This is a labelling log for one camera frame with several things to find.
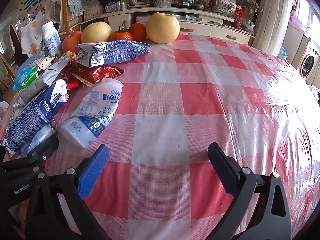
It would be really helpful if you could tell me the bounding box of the pack of small bottles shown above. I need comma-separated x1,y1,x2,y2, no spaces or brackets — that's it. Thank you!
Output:
105,1,129,13

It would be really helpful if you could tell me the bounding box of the red apple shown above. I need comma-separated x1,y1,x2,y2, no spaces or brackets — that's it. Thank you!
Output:
62,30,83,54

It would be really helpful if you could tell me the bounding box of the red plastic bag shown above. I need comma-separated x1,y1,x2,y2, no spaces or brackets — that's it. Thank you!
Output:
234,7,247,28

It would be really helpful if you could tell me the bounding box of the pale blue lace cloth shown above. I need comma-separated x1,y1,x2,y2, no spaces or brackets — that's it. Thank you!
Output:
64,0,85,17

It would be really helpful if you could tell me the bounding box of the orange tangerine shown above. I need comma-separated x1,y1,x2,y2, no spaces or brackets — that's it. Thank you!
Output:
129,22,147,41

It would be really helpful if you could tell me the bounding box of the blue wet wipes pack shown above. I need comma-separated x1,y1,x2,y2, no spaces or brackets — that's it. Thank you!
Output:
12,55,57,91

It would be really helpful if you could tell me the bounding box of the wooden chair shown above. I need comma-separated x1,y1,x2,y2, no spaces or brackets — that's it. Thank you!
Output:
60,0,84,34

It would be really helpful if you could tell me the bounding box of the yellow pear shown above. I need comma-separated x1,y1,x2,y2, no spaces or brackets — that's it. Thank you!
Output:
146,12,180,44
81,22,113,44

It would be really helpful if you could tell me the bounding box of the cardboard box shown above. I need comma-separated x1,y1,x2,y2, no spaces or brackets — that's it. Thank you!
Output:
82,0,104,22

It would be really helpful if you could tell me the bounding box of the tangerine with green leaf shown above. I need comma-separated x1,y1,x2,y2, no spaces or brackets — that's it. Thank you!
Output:
110,24,134,42

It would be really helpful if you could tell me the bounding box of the yellow red snack wrapper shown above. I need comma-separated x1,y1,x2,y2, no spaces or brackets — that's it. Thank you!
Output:
62,51,78,63

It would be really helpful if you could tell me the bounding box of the red foil snack wrapper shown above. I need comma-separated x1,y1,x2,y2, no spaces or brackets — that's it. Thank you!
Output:
70,65,125,88

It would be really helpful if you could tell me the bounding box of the dried flower bunch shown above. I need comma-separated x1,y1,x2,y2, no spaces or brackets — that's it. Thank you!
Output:
236,0,262,14

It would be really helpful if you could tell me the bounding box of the red white checked tablecloth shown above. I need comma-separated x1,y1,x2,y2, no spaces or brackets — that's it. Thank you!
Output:
0,34,320,240

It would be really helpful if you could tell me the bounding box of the crinkled plastic bag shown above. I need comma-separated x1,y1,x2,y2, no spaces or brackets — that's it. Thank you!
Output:
212,0,237,14

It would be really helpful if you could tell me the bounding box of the fruit print cloth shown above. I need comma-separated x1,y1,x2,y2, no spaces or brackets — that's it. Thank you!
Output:
20,12,50,57

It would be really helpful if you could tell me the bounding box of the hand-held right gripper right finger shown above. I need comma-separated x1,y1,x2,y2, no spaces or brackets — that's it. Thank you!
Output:
207,142,292,240

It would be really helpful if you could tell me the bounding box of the white curtain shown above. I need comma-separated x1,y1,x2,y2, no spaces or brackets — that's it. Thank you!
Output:
251,0,298,55

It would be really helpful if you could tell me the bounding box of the blue white milk bag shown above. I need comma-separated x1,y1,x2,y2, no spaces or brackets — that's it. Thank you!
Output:
0,79,69,159

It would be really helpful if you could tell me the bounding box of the small red snack packet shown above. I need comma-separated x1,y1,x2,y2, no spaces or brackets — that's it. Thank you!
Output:
65,78,85,90

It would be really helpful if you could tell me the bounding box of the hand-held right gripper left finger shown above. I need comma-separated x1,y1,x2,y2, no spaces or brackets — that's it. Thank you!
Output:
25,144,112,240

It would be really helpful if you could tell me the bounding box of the crushed white plastic bottle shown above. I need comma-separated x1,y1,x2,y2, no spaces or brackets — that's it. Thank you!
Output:
60,78,125,149

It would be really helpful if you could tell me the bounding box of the grey foil pouch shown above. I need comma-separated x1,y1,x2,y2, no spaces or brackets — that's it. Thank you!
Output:
12,55,72,108

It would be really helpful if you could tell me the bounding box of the white washing machine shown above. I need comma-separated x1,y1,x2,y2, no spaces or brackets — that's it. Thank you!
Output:
297,41,320,80

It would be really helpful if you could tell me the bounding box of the blue white snack bag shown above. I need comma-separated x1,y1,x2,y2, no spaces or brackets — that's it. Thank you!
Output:
76,41,152,68

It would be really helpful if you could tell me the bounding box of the white TV cabinet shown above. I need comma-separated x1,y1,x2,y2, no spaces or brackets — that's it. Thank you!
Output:
99,6,255,47

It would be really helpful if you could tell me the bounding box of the white milk bottle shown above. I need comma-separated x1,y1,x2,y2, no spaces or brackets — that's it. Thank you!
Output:
40,21,62,56

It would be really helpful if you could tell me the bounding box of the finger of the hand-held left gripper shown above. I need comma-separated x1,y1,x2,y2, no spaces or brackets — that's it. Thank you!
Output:
0,135,60,174

